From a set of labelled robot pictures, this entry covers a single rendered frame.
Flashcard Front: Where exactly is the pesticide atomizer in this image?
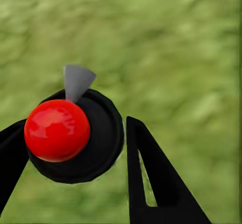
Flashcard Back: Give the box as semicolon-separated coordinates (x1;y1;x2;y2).
24;64;126;184

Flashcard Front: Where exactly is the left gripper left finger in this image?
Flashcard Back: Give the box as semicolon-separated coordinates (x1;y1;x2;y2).
0;119;30;215

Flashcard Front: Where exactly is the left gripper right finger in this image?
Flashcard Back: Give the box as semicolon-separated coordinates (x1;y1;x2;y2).
125;116;211;224

